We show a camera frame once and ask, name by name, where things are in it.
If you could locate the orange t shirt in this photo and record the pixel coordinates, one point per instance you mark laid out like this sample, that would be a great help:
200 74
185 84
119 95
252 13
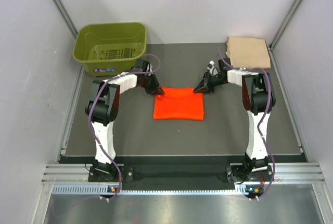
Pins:
179 104

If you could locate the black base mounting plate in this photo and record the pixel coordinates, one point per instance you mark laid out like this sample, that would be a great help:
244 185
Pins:
224 173

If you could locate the aluminium corner post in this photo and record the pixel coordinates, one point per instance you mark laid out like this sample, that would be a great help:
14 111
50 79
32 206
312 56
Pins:
286 21
66 18

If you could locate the left aluminium corner post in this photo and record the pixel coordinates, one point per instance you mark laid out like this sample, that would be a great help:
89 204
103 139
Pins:
66 18

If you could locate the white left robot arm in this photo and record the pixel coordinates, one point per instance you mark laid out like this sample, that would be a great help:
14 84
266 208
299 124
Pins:
103 107

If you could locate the folded beige t shirt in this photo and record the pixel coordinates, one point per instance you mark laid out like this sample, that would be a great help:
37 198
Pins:
248 52

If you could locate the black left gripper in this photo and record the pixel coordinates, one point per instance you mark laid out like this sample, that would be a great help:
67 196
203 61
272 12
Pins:
158 91

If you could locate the right aluminium corner post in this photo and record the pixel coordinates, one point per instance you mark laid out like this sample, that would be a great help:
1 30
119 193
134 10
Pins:
286 21

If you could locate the green plastic basket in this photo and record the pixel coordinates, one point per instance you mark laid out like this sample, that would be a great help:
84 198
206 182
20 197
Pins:
108 49

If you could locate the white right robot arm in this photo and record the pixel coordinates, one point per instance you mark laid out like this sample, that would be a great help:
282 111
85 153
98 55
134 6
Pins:
258 99

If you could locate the white slotted cable duct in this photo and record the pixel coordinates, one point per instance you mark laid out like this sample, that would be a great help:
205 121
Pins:
109 190

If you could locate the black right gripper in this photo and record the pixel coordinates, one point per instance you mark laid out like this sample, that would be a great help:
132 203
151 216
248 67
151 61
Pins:
201 88

